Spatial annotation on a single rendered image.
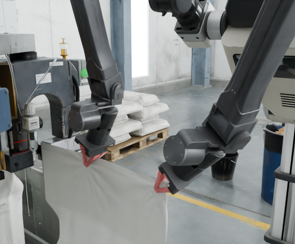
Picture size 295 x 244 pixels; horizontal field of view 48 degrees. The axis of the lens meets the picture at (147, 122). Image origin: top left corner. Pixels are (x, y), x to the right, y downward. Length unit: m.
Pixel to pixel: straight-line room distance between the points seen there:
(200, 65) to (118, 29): 3.36
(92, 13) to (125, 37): 6.02
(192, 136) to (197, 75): 9.08
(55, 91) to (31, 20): 4.79
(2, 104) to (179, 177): 0.40
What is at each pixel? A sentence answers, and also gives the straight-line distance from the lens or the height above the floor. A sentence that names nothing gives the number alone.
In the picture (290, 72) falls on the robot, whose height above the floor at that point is 1.31.
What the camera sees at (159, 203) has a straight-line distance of 0.81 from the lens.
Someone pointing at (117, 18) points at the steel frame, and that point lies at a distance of 7.04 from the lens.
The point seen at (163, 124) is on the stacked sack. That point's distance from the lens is 4.58.
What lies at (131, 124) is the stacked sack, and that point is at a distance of 4.06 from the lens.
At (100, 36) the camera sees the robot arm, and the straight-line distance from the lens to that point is 0.80.
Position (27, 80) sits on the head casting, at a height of 1.28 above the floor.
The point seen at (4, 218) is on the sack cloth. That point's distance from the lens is 1.47.
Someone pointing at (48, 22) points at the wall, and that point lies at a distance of 6.07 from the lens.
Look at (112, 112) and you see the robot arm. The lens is 0.86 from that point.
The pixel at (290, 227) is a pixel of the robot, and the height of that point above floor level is 0.76.
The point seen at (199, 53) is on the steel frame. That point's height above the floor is 0.91.
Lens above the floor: 1.41
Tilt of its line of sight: 15 degrees down
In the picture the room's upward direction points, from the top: straight up
